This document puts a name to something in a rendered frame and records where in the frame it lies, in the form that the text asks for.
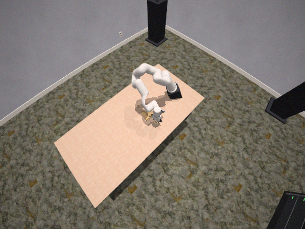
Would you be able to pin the tan flat mat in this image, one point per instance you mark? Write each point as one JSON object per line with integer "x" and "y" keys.
{"x": 146, "y": 114}

